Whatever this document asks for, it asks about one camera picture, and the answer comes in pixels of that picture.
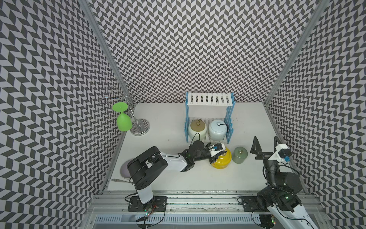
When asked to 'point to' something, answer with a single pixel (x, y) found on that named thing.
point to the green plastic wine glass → (124, 122)
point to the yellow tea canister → (223, 161)
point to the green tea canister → (239, 155)
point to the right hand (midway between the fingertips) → (262, 138)
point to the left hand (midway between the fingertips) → (224, 150)
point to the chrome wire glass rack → (130, 95)
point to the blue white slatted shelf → (196, 98)
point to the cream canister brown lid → (197, 130)
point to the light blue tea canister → (217, 130)
